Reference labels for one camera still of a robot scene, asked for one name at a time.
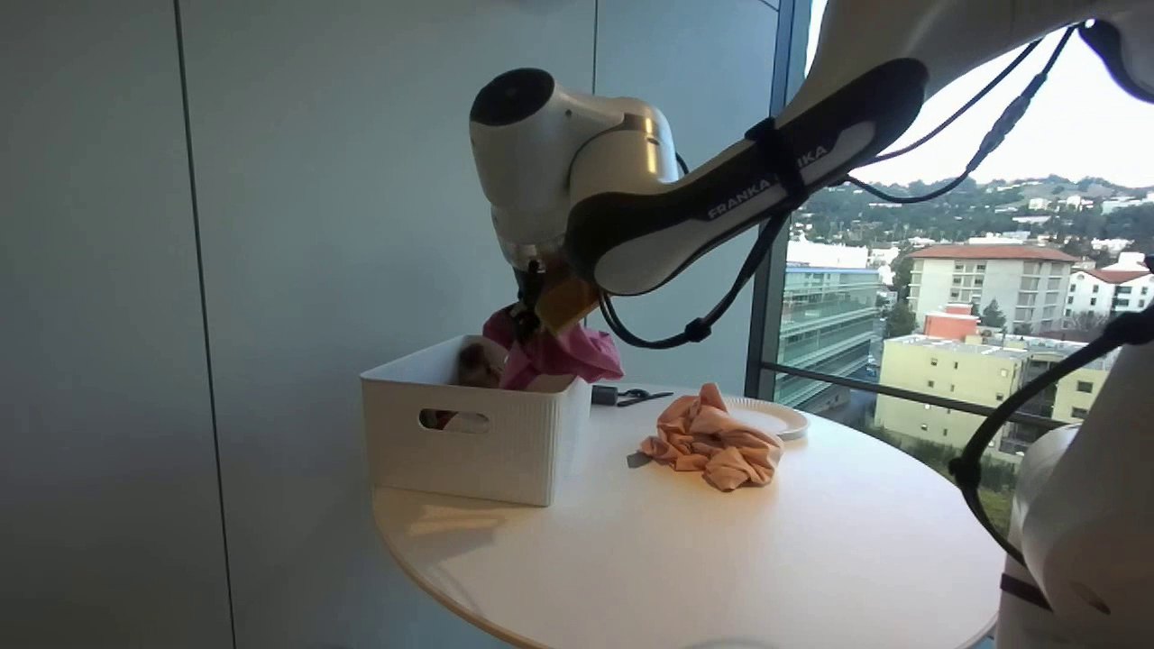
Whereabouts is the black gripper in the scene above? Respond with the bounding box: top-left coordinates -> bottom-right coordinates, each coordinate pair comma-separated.
512,264 -> 547,348

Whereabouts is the pink cloth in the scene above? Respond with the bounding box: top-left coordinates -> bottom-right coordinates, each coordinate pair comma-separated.
481,304 -> 629,391

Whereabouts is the peach cloth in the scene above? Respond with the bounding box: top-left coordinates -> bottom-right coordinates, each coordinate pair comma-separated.
635,380 -> 788,496

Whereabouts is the white plastic basket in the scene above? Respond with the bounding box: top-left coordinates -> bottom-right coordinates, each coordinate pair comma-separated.
359,331 -> 594,511

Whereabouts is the brown fuzzy item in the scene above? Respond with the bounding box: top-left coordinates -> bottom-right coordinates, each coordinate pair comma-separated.
451,336 -> 516,391

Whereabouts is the white paper plate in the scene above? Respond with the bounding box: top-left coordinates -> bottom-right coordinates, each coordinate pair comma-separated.
730,396 -> 811,444

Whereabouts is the gold wrist camera mount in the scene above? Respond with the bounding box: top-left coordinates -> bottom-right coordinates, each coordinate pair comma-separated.
529,259 -> 604,336

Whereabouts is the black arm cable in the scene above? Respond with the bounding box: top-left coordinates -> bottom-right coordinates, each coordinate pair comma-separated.
591,19 -> 1154,569

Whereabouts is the dark window frame post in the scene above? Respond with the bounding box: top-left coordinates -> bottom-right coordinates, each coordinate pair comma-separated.
741,0 -> 815,407

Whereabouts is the dark window rail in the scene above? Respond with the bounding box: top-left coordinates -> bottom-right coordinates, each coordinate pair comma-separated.
769,355 -> 1002,424

